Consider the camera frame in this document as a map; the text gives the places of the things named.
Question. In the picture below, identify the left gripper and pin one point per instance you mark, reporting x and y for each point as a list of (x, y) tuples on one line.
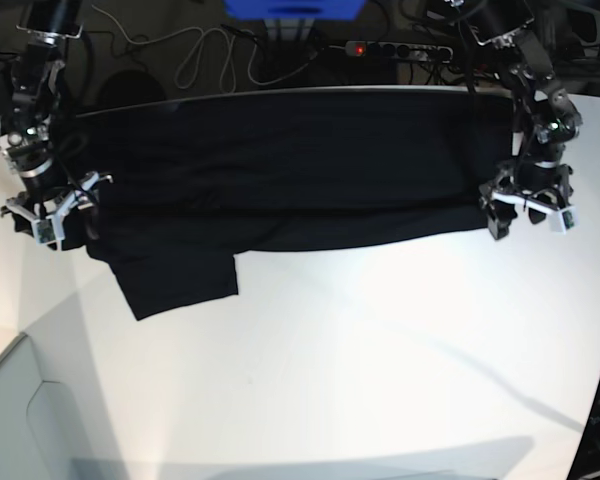
[(543, 188)]

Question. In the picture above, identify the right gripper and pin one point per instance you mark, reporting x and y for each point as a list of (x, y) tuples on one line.
[(51, 181)]

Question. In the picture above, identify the black T-shirt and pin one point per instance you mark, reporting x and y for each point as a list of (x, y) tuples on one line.
[(195, 183)]

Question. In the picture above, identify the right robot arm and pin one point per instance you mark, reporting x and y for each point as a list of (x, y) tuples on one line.
[(40, 137)]

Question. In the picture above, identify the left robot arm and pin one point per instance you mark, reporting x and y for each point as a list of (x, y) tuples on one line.
[(545, 118)]

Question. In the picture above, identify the white power strip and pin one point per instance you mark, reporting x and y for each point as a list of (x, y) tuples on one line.
[(410, 52)]

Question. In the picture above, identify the grey side panel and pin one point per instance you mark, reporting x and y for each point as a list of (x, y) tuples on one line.
[(42, 433)]

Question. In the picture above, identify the blue box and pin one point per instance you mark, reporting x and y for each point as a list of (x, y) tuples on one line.
[(344, 10)]

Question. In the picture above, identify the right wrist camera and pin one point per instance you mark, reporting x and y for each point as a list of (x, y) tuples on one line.
[(49, 231)]

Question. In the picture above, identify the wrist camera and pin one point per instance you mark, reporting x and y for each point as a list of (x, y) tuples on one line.
[(49, 231), (563, 220)]

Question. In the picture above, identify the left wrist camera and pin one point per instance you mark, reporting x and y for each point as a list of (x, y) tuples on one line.
[(563, 220)]

